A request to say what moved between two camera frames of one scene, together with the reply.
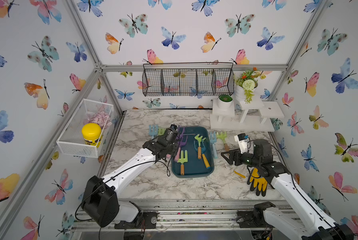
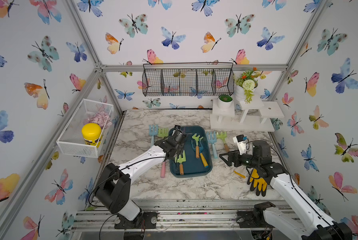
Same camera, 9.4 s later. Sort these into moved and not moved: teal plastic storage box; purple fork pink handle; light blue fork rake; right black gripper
Moved: purple fork pink handle
Not moved: teal plastic storage box; light blue fork rake; right black gripper
